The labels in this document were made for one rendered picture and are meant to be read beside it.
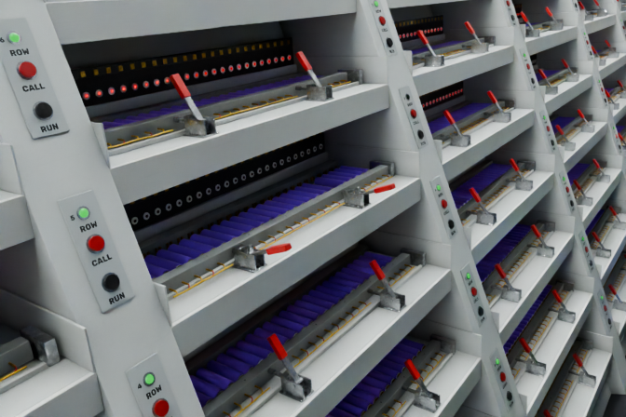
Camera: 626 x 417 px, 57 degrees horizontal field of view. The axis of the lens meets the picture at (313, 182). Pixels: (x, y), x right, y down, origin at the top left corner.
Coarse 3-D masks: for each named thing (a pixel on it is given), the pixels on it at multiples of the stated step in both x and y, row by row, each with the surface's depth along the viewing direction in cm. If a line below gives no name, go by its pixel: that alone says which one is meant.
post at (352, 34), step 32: (384, 0) 113; (288, 32) 119; (320, 32) 114; (352, 32) 110; (416, 96) 115; (352, 128) 116; (384, 128) 111; (448, 192) 116; (384, 224) 118; (416, 224) 113; (480, 288) 118; (448, 320) 115; (480, 384) 115; (512, 384) 120; (512, 416) 117
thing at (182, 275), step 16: (368, 176) 105; (384, 176) 110; (336, 192) 97; (304, 208) 91; (320, 208) 94; (272, 224) 85; (288, 224) 88; (304, 224) 88; (240, 240) 80; (256, 240) 82; (208, 256) 76; (224, 256) 78; (176, 272) 72; (192, 272) 73; (176, 288) 71; (192, 288) 71
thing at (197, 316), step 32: (320, 160) 116; (352, 160) 118; (384, 160) 113; (416, 160) 109; (384, 192) 103; (416, 192) 109; (160, 224) 85; (320, 224) 90; (352, 224) 92; (288, 256) 80; (320, 256) 86; (160, 288) 63; (224, 288) 72; (256, 288) 75; (192, 320) 67; (224, 320) 71
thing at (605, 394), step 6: (606, 384) 171; (606, 390) 170; (600, 396) 165; (606, 396) 169; (600, 402) 164; (606, 402) 168; (594, 408) 161; (600, 408) 164; (594, 414) 160; (600, 414) 163
